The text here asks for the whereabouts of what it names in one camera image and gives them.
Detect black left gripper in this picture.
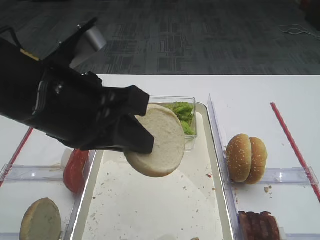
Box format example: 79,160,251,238
32,66,155,154

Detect white bun slice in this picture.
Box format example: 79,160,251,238
124,103,185,178

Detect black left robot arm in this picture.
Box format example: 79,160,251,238
0,18,155,154

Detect green lettuce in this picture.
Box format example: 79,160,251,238
164,102,196,136

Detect clear lettuce container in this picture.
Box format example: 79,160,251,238
149,96,198,151

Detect tomato slices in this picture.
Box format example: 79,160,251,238
63,149,90,194

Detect meat patties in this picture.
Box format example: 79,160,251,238
237,211,281,240

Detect white metal tray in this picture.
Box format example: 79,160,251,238
71,103,234,240

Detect red plastic strip left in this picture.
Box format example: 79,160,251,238
0,127,33,186

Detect red plastic strip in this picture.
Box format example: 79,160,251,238
270,102,320,201
0,127,33,186

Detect sesame bun half outer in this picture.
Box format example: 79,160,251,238
226,133,252,183

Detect sesame bun half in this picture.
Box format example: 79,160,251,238
226,133,252,183
245,137,268,185

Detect sesame bun half inner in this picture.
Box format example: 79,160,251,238
245,137,268,185

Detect clear left divider track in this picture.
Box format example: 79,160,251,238
0,164,64,183

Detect bun slice bottom left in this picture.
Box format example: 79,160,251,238
19,197,62,240

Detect red plastic strip right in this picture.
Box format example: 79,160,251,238
270,102,320,201

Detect clear plastic pusher track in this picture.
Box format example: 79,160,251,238
224,166,320,186

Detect white cable on floor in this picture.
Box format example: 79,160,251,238
278,24,320,39

